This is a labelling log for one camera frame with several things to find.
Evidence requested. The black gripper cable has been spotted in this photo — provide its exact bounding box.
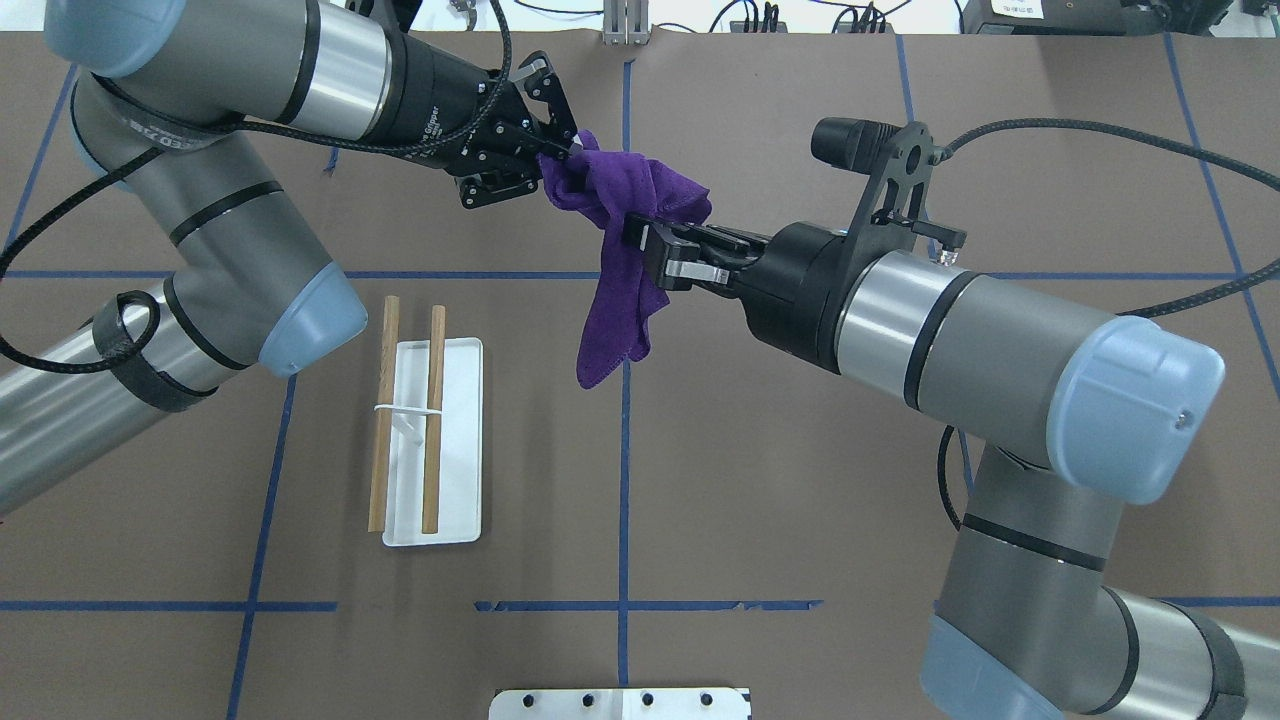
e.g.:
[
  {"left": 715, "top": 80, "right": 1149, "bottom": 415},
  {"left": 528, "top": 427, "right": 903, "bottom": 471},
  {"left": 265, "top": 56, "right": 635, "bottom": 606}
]
[{"left": 936, "top": 118, "right": 1280, "bottom": 530}]

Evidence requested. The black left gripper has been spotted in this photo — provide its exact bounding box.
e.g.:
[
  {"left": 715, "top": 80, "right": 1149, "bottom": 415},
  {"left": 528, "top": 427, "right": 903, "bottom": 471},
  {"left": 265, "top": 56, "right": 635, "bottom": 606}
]
[{"left": 376, "top": 32, "right": 581, "bottom": 210}]

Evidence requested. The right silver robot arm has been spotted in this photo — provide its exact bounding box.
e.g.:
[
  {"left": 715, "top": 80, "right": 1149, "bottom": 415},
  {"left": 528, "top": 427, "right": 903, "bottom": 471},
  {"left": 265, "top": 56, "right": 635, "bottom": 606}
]
[{"left": 623, "top": 211, "right": 1277, "bottom": 719}]

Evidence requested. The aluminium frame post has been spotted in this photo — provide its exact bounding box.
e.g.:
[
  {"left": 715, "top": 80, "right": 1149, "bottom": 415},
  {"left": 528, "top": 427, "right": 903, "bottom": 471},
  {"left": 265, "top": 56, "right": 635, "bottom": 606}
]
[{"left": 602, "top": 0, "right": 652, "bottom": 46}]

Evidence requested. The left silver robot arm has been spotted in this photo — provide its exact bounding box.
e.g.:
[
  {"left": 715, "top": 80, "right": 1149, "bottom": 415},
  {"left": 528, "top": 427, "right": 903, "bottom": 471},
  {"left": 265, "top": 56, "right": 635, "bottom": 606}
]
[{"left": 1, "top": 1, "right": 580, "bottom": 514}]

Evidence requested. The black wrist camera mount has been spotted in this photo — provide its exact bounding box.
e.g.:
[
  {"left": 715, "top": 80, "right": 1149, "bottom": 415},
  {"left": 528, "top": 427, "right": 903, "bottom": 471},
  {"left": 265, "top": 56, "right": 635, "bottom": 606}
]
[{"left": 810, "top": 117, "right": 966, "bottom": 272}]

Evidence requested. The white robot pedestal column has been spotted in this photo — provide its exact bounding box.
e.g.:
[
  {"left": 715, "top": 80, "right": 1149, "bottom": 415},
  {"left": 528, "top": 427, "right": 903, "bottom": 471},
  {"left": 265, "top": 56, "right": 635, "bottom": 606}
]
[{"left": 488, "top": 687, "right": 753, "bottom": 719}]

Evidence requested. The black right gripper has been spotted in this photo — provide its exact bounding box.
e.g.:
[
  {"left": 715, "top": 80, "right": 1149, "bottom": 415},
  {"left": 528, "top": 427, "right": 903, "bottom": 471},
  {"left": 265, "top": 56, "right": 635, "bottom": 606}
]
[{"left": 623, "top": 214, "right": 873, "bottom": 373}]

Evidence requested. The purple towel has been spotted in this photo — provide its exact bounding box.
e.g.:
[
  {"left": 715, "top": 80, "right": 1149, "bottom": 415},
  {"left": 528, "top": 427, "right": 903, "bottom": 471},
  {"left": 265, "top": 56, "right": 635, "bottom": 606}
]
[{"left": 538, "top": 129, "right": 712, "bottom": 389}]

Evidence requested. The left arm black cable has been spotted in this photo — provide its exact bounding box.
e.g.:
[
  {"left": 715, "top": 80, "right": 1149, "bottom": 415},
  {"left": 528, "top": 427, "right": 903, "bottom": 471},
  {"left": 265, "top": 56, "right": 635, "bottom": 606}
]
[{"left": 0, "top": 0, "right": 515, "bottom": 375}]

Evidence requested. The black box with label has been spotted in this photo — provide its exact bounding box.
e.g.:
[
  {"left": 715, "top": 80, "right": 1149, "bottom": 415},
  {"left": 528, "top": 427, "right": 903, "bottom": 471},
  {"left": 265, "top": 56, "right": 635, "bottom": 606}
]
[{"left": 960, "top": 1, "right": 1233, "bottom": 37}]

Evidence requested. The white wooden towel rack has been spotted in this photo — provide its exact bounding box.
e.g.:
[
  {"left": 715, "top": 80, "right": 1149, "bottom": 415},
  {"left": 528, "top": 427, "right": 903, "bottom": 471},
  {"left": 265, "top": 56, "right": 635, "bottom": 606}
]
[{"left": 367, "top": 295, "right": 484, "bottom": 550}]

